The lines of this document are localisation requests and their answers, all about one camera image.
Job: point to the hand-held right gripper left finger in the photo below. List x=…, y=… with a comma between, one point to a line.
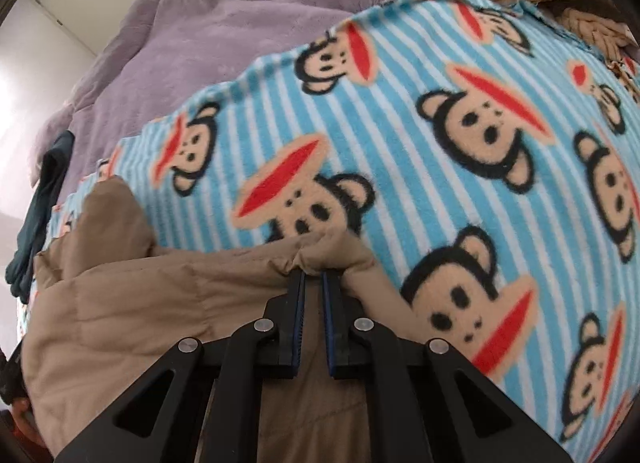
x=280, y=338

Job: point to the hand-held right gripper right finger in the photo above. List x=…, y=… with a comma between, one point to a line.
x=340, y=338

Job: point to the tan puffer jacket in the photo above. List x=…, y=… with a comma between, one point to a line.
x=150, y=308

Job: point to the person's left hand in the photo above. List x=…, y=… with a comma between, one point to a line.
x=30, y=423

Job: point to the dark teal folded pants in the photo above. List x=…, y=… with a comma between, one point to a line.
x=42, y=213

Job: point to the monkey print striped blanket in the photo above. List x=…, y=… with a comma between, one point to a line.
x=410, y=168

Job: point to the purple duvet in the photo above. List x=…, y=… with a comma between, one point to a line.
x=215, y=28

